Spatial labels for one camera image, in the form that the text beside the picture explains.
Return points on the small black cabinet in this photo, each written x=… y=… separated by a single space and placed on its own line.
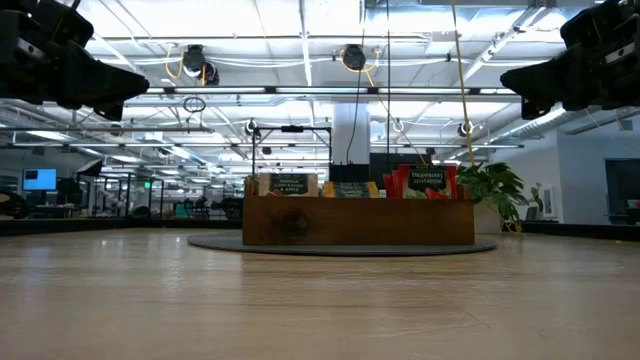
x=348 y=172

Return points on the grey round woven placemat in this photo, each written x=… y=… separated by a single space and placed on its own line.
x=215 y=244

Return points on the long white light bar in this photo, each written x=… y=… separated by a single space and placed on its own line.
x=200 y=145
x=320 y=90

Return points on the green plant in white pot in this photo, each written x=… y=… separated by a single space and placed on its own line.
x=495 y=187

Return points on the white building column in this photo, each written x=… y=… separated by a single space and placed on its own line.
x=350 y=135

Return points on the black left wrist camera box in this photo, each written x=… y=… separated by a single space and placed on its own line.
x=110 y=111

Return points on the black aluminium table frame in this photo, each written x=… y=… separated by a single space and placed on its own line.
x=100 y=226

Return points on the dark wall screen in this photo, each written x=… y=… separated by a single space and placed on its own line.
x=622 y=190

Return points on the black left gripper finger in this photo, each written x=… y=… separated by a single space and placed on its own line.
x=100 y=82

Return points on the red strawberry tea bag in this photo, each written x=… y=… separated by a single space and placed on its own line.
x=427 y=181
x=391 y=186

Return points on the black metal stand frame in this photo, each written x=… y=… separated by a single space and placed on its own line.
x=292 y=129

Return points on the silver ventilation duct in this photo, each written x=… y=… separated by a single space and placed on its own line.
x=550 y=120

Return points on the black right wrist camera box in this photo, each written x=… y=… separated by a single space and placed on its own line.
x=534 y=109

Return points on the small distant green plant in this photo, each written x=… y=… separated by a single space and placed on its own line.
x=251 y=179

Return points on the large black cabinet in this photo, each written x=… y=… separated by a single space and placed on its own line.
x=390 y=165

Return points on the wooden tea organizer box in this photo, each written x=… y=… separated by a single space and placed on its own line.
x=360 y=222

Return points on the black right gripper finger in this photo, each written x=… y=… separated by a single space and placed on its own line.
x=545 y=80

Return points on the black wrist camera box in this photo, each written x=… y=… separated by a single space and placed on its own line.
x=110 y=111
x=534 y=109

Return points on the computer monitor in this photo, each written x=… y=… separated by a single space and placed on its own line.
x=40 y=179

